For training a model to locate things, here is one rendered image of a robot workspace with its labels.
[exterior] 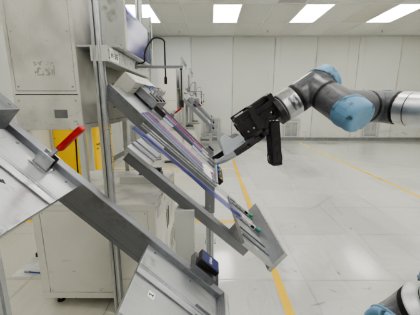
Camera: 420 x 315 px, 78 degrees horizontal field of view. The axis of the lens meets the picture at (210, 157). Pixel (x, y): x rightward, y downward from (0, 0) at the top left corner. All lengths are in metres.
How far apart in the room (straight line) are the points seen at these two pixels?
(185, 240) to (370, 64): 8.67
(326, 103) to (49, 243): 1.49
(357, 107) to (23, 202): 0.61
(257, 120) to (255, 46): 7.53
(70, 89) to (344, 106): 1.18
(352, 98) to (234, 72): 7.40
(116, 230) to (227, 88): 7.47
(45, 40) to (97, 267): 1.16
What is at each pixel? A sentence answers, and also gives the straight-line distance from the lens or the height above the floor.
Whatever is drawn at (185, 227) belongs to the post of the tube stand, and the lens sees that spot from 0.82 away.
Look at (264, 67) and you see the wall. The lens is 8.10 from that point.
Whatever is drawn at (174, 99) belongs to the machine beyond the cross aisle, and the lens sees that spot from 4.85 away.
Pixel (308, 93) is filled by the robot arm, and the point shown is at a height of 1.15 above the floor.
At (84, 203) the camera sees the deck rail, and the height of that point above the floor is 0.94.
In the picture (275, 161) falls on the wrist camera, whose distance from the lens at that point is 0.67.
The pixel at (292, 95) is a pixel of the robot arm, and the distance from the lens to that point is 0.66.
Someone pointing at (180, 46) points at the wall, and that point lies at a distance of 8.09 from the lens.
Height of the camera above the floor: 1.13
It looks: 12 degrees down
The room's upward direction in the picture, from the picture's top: straight up
